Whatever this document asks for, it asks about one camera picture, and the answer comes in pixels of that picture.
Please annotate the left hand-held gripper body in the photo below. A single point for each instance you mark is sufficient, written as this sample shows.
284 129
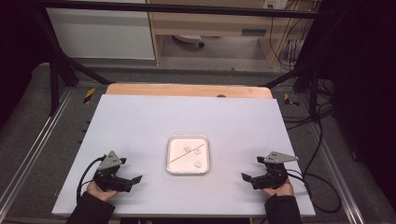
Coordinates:
107 180

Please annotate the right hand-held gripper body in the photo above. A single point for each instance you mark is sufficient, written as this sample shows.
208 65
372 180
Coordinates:
274 177

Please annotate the white square tray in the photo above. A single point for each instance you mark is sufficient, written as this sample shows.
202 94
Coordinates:
179 166

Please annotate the thin wooden skewer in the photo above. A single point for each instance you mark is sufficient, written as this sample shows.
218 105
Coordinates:
180 156

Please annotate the person's right hand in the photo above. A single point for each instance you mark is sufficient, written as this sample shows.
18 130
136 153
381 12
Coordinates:
281 190

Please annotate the person's left hand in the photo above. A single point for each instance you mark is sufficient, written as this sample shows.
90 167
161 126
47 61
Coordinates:
101 194

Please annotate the white table board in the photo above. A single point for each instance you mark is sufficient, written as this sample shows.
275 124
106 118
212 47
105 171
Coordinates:
140 124

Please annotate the yellow black tape strip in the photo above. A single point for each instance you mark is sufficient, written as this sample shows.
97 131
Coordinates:
290 101
89 95

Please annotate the wooden table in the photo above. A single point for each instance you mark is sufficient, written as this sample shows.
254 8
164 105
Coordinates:
174 90

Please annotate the grey desk label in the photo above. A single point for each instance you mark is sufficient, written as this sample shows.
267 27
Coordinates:
254 32

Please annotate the white cabinet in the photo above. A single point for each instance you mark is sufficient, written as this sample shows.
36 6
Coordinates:
99 34

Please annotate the office chair base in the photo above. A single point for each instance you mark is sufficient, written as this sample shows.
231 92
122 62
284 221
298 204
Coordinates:
188 39

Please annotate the light wooden desk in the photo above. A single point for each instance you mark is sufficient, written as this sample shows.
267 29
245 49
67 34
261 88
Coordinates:
211 23

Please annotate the aluminium floor rail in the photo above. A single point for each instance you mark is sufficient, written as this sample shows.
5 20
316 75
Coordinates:
34 149
339 177

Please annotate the white wall power outlet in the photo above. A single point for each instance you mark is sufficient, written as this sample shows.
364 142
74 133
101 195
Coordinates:
275 3

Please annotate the black metal frame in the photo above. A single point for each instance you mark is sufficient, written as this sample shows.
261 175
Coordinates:
174 8

